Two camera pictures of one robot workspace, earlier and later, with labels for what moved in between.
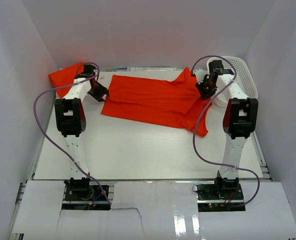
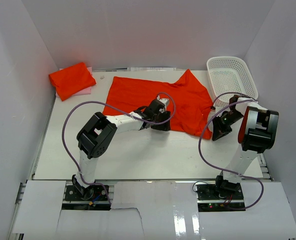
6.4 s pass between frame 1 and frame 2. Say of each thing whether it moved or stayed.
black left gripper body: moved
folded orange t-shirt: stayed
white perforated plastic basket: stayed
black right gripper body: moved
